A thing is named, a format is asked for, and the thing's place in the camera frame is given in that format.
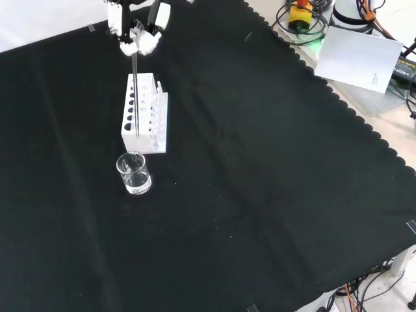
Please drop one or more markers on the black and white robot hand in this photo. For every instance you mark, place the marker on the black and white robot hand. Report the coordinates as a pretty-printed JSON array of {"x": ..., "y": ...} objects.
[{"x": 143, "y": 42}]

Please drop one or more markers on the clear glass rod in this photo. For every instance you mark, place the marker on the clear glass rod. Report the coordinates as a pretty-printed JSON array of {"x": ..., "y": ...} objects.
[{"x": 136, "y": 97}]

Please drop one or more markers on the white test tube rack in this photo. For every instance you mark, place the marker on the white test tube rack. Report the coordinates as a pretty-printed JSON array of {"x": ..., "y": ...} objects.
[{"x": 130, "y": 143}]

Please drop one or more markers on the clear glass beaker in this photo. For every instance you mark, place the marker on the clear glass beaker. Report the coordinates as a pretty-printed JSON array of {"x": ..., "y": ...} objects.
[{"x": 136, "y": 185}]

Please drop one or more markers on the clear tape piece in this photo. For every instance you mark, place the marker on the clear tape piece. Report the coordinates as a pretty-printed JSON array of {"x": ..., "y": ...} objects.
[
  {"x": 92, "y": 28},
  {"x": 252, "y": 308},
  {"x": 412, "y": 227}
]

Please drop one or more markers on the yellow stop button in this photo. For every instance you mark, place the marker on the yellow stop button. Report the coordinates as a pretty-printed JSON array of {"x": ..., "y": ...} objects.
[{"x": 300, "y": 16}]

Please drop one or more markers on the black cloth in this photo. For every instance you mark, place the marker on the black cloth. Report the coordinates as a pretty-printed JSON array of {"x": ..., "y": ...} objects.
[{"x": 260, "y": 162}]

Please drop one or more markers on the pale board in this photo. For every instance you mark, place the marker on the pale board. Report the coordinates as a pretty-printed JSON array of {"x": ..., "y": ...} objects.
[{"x": 357, "y": 58}]

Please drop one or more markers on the black power adapter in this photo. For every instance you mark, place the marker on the black power adapter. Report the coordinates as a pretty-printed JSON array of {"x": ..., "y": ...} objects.
[{"x": 404, "y": 70}]

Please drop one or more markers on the white bench leg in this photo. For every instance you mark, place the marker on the white bench leg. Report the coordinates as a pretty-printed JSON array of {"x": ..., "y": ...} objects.
[{"x": 403, "y": 263}]

